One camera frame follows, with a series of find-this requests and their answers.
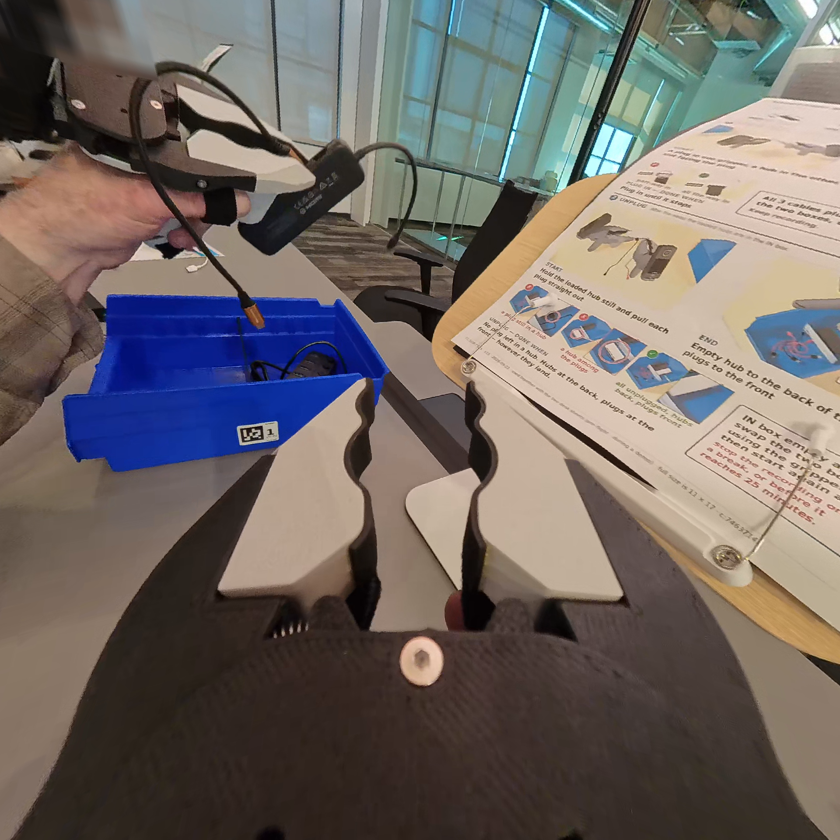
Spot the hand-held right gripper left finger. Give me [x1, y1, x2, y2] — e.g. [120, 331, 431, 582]
[217, 378, 382, 628]

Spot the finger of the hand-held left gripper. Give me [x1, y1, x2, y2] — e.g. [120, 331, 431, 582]
[164, 82, 322, 169]
[241, 179, 320, 235]

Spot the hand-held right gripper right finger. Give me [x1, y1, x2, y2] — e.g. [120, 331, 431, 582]
[460, 381, 624, 628]

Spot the slim black usb hub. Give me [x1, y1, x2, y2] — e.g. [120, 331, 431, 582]
[237, 138, 366, 254]

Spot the orange usb cable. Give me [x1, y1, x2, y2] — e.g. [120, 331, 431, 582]
[129, 59, 322, 332]

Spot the slim hub black cable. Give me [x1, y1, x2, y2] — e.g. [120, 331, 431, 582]
[352, 142, 421, 250]

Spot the blue plastic bin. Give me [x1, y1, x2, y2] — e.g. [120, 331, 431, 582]
[62, 294, 389, 471]

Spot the person's left forearm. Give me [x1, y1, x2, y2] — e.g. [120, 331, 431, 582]
[0, 243, 109, 445]

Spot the person's left hand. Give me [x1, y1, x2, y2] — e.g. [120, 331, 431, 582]
[0, 145, 253, 270]

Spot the instruction sheet on stand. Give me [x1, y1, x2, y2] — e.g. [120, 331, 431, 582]
[434, 175, 840, 664]

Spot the printed instruction sheet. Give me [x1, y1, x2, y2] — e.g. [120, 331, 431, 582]
[453, 99, 840, 631]

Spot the black pole stand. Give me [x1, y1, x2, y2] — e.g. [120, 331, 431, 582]
[571, 0, 651, 185]

